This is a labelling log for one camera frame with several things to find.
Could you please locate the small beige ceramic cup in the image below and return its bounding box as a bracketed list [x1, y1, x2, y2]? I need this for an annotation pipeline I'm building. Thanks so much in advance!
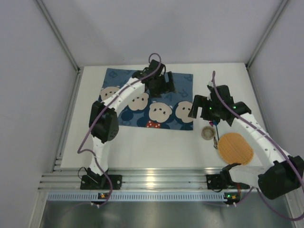
[201, 126, 216, 141]

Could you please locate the blue cartoon placemat cloth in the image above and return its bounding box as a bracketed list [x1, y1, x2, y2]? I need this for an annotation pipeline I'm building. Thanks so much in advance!
[98, 68, 194, 131]

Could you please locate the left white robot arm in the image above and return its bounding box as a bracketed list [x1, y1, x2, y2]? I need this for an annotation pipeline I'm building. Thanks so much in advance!
[89, 60, 175, 176]

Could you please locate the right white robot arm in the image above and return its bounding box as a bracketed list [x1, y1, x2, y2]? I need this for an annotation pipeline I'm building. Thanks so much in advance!
[188, 85, 304, 200]

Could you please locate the orange woven round coaster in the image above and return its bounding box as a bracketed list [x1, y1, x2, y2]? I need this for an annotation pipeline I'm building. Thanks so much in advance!
[218, 133, 254, 165]

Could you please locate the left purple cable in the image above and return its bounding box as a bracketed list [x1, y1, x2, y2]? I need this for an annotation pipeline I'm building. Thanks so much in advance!
[77, 53, 167, 205]

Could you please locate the purple cable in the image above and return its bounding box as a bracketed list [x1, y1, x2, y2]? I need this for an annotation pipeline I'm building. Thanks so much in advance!
[211, 70, 304, 221]
[77, 53, 167, 205]

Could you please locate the right aluminium corner post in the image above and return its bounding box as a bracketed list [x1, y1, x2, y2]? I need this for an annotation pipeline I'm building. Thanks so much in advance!
[245, 0, 290, 71]

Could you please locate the aluminium corner post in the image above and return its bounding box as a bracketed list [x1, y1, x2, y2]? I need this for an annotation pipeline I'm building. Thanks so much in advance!
[245, 0, 290, 71]
[34, 0, 80, 72]

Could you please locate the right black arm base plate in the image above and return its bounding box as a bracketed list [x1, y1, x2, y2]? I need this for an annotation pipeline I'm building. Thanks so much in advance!
[206, 174, 238, 192]

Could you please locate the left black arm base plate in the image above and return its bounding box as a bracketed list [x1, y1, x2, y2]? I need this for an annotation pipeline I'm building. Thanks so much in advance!
[80, 174, 123, 190]

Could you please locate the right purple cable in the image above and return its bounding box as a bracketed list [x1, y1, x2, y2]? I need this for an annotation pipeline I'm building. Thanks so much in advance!
[211, 70, 304, 221]

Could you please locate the aluminium mounting rail frame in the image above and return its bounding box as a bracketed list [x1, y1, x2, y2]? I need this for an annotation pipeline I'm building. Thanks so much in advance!
[38, 140, 227, 191]

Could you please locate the left aluminium corner post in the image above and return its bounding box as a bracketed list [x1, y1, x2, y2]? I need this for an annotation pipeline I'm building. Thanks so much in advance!
[34, 0, 80, 72]

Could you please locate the perforated metal cable strip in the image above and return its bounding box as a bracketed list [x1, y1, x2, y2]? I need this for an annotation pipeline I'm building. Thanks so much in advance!
[47, 191, 239, 202]

